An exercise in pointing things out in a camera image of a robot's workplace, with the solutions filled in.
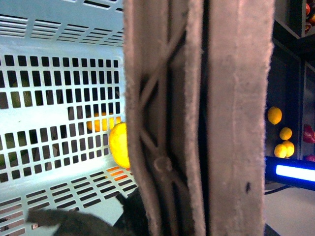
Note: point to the brown basket handle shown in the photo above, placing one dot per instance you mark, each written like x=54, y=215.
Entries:
x=163, y=54
x=239, y=54

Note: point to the blue white light bar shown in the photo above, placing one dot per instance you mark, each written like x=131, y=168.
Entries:
x=293, y=172

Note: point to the yellow lemon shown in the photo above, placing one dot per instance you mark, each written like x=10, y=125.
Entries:
x=118, y=145

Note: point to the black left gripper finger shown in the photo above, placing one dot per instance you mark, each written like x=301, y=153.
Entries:
x=74, y=223

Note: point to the teal plastic shopping basket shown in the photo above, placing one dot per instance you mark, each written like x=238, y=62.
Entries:
x=62, y=88

